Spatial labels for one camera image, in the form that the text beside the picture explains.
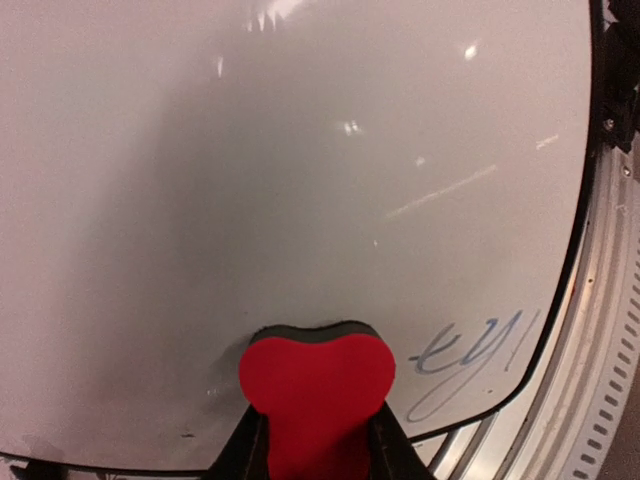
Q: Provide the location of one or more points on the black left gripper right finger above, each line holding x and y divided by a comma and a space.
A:
392, 455

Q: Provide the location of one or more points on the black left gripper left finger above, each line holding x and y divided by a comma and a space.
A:
245, 454

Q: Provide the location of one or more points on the red whiteboard eraser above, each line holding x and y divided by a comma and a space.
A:
317, 389

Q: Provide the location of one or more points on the white whiteboard black frame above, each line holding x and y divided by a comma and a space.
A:
176, 175

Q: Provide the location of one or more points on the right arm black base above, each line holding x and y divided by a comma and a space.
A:
620, 107

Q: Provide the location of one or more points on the aluminium front rail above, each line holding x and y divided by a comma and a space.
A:
563, 423

